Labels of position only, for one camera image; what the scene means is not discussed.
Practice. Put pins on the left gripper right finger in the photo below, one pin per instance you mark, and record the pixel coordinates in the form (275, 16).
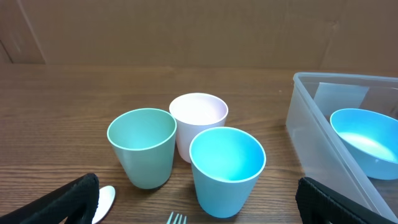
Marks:
(319, 204)

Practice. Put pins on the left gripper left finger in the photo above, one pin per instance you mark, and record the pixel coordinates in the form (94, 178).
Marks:
(75, 202)

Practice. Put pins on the teal bowl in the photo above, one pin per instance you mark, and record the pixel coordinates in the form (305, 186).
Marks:
(371, 139)

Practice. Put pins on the blue cup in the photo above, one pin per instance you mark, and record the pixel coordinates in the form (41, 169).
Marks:
(226, 164)

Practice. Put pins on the clear plastic container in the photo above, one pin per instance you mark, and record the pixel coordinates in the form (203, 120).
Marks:
(321, 152)

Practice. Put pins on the white plastic spoon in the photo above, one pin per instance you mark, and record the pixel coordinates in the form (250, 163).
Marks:
(107, 195)

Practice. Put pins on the green cup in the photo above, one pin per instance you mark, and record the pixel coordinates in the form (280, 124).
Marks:
(144, 142)

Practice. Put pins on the green plastic fork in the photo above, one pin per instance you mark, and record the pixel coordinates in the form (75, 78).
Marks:
(176, 218)

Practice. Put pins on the pink white cup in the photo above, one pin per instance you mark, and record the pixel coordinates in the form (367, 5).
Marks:
(194, 113)

